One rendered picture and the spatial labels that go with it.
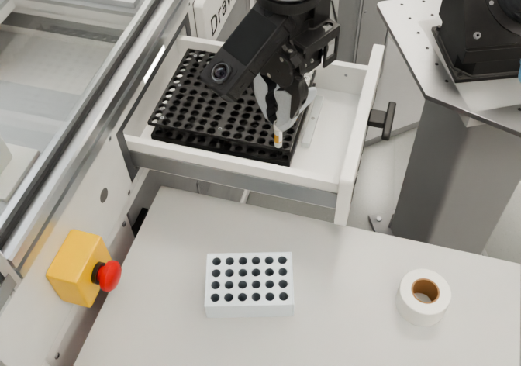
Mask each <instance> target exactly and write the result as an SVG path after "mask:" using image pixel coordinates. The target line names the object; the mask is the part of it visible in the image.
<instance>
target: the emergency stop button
mask: <svg viewBox="0 0 521 366"><path fill-rule="evenodd" d="M121 274H122V268H121V266H120V264H119V262H118V261H114V260H111V261H108V262H107V263H106V264H105V266H102V267H101V268H100V269H99V271H98V277H97V279H98V281H99V285H100V289H101V290H102V291H105V292H110V291H112V290H113V289H115V288H116V286H117V285H118V283H119V280H120V278H121Z"/></svg>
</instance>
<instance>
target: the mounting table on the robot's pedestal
mask: <svg viewBox="0 0 521 366"><path fill-rule="evenodd" d="M441 2H442V0H388V1H382V2H379V3H378V4H377V10H378V13H379V14H380V16H381V18H382V20H383V22H384V24H385V25H386V27H387V29H388V31H389V33H390V35H391V36H392V39H393V40H394V42H395V45H396V46H397V47H398V49H399V52H400V54H401V55H402V58H403V59H404V61H405V63H406V65H407V67H408V69H409V70H410V72H411V74H412V76H413V78H414V80H415V81H416V83H417V85H418V87H419V90H420V91H421V92H422V94H423V97H424V99H426V100H428V101H431V102H434V103H436V104H438V105H441V106H443V107H446V108H448V109H451V110H454V111H455V112H459V113H460V114H463V115H465V116H468V117H470V116H471V118H472V119H476V120H478V121H480V122H483V123H486V124H488V125H490V126H494V127H495V128H498V129H501V130H503V131H506V132H507V133H511V134H513V135H515V136H518V137H520V138H521V104H520V105H511V106H506V107H501V108H497V109H488V110H483V111H479V112H471V110H470V109H469V108H468V105H467V103H466V102H465V100H464V99H463V97H462V95H461V93H460V92H459V91H458V89H457V87H456V85H455V84H454V82H453V80H452V79H451V77H450V75H449V74H448V72H447V70H446V68H445V67H444V65H443V63H442V62H441V60H440V58H439V57H438V55H437V54H436V51H435V50H434V49H433V46H432V45H431V43H430V41H429V40H428V38H427V37H426V34H425V33H424V32H423V30H422V28H421V26H420V25H419V23H418V21H419V20H425V19H435V18H440V16H439V11H440V6H441Z"/></svg>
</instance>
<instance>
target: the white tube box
mask: <svg viewBox="0 0 521 366"><path fill-rule="evenodd" d="M204 307H205V314H206V317H207V318H237V317H279V316H294V308H295V302H294V285H293V269H292V252H262V253H224V254H207V261H206V276H205V302H204Z"/></svg>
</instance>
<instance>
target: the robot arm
mask: <svg viewBox="0 0 521 366"><path fill-rule="evenodd" d="M256 1H257V2H256V3H255V5H254V6H253V7H252V9H251V10H250V11H249V12H248V13H247V15H246V16H245V17H244V18H243V20H242V21H241V22H240V24H239V25H238V27H237V28H235V30H234V31H233V32H232V34H231V35H230V36H229V38H228V39H227V40H226V42H225V43H224V44H223V45H222V46H221V48H220V49H219V50H218V52H217V53H216V54H215V56H214V57H213V58H212V59H211V60H210V62H209V63H208V64H207V65H206V67H205V68H204V70H203V71H202V72H201V74H200V77H201V79H202V82H203V83H204V84H205V85H206V86H208V87H209V88H210V89H211V90H213V91H214V92H215V93H216V94H217V95H218V96H219V97H221V98H222V99H224V100H225V101H227V102H236V101H237V99H238V98H239V97H240V96H241V95H242V94H243V92H244V91H245V90H246V89H247V87H248V86H249V85H250V86H251V89H252V91H253V92H254V94H255V97H256V100H257V103H258V105H259V106H260V109H261V111H262V113H263V114H264V117H265V119H266V120H267V121H268V122H269V123H270V124H271V125H274V121H275V120H277V121H276V123H275V125H276V127H277V128H278V129H279V130H280V131H282V132H284V131H286V130H287V129H289V128H290V127H292V126H293V124H294V123H295V121H296V119H297V118H298V116H299V114H300V113H301V112H302V111H303V110H304V109H305V108H306V107H307V106H308V105H309V104H310V103H311V102H312V101H313V99H314V98H315V97H316V93H317V89H316V87H311V88H309V87H308V85H307V83H306V81H305V77H304V76H303V75H304V74H306V73H307V72H308V73H309V72H310V71H312V70H313V69H315V68H316V67H318V66H319V64H321V62H322V56H323V68H325V67H327V66H328V65H330V64H331V63H333V62H334V61H335V60H336V58H337V51H338V44H339V37H340V24H339V23H337V22H335V21H333V20H332V19H331V18H330V4H331V0H256ZM498 2H499V5H500V6H501V8H502V10H503V11H504V13H505V14H506V15H507V16H508V17H509V18H511V19H513V20H514V21H516V22H518V23H520V24H521V0H498ZM328 25H331V26H332V28H330V29H329V30H327V31H326V32H325V29H324V28H323V26H328ZM334 38H335V44H334V51H333V53H332V54H330V55H329V56H327V52H328V50H329V46H328V42H329V41H331V40H333V39H334ZM276 101H277V104H278V110H277V112H276V110H275V106H274V104H275V103H276Z"/></svg>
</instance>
